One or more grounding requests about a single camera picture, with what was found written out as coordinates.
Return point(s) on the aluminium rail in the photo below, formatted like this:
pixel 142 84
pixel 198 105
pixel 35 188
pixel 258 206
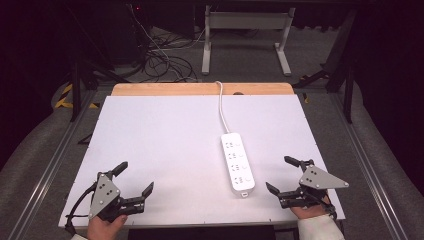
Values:
pixel 50 170
pixel 370 170

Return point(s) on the white metal desk frame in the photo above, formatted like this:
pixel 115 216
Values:
pixel 246 21

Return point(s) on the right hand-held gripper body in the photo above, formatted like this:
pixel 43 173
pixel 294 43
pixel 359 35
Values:
pixel 316 180

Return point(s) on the black metal stand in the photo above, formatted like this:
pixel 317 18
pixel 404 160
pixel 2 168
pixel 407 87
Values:
pixel 76 86
pixel 345 76

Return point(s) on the person's right hand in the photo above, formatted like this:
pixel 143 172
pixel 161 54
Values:
pixel 308 212

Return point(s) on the person's left hand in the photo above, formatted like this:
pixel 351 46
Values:
pixel 104 229

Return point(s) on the white power strip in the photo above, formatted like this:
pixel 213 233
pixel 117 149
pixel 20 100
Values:
pixel 237 163

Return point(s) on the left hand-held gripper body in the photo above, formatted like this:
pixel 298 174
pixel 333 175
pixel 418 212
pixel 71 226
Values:
pixel 104 195

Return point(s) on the white board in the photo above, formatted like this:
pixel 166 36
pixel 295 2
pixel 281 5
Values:
pixel 166 146

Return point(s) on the yellow black hazard tape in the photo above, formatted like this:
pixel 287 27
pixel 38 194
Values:
pixel 65 99

